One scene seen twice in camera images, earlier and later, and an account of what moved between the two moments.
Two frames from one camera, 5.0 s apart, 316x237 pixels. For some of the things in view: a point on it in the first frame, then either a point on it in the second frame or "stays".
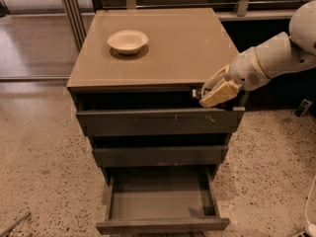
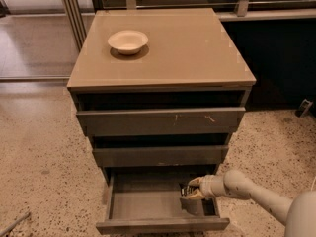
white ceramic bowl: x=127 y=41 stays
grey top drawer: x=160 y=120 stays
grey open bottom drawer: x=161 y=201 stays
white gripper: x=245 y=70 → x=207 y=186
